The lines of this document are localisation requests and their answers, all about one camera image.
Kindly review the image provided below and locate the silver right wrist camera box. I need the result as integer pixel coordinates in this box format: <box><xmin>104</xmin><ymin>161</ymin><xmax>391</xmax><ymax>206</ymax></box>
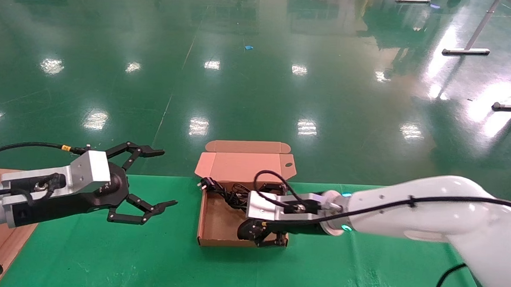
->
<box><xmin>245</xmin><ymin>189</ymin><xmax>325</xmax><ymax>225</ymax></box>

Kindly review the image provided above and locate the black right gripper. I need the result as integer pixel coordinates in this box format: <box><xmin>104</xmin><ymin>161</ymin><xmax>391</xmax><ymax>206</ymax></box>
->
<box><xmin>236</xmin><ymin>180</ymin><xmax>346</xmax><ymax>252</ymax></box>

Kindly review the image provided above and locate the black charger with cable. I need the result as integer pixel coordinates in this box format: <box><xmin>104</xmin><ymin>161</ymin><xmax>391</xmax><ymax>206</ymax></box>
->
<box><xmin>197</xmin><ymin>176</ymin><xmax>255</xmax><ymax>210</ymax></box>

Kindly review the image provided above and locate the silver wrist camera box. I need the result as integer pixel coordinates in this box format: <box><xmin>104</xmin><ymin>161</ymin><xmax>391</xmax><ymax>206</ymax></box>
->
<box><xmin>245</xmin><ymin>189</ymin><xmax>325</xmax><ymax>225</ymax></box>
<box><xmin>0</xmin><ymin>146</ymin><xmax>112</xmax><ymax>207</ymax></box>

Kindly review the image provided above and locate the green table cloth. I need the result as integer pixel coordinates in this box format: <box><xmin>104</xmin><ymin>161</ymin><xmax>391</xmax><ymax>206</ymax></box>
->
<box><xmin>0</xmin><ymin>168</ymin><xmax>494</xmax><ymax>287</ymax></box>

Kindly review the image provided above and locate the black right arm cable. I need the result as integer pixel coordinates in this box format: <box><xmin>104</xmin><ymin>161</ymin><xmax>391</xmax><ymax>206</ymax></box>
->
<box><xmin>252</xmin><ymin>169</ymin><xmax>511</xmax><ymax>225</ymax></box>

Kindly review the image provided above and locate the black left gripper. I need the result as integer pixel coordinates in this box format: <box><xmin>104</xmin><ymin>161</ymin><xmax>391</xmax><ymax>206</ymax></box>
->
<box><xmin>9</xmin><ymin>136</ymin><xmax>181</xmax><ymax>235</ymax></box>

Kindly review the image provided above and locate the open brown cardboard box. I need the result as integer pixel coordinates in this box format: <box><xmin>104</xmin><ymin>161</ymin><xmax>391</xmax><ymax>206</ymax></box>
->
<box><xmin>191</xmin><ymin>138</ymin><xmax>299</xmax><ymax>251</ymax></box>

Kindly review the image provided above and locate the white table leg with pole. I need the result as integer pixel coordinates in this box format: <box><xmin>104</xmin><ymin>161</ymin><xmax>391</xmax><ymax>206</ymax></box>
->
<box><xmin>441</xmin><ymin>0</ymin><xmax>502</xmax><ymax>58</ymax></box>

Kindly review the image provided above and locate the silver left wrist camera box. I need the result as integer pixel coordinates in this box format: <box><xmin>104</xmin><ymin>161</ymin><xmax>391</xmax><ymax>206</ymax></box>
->
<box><xmin>0</xmin><ymin>146</ymin><xmax>112</xmax><ymax>207</ymax></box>

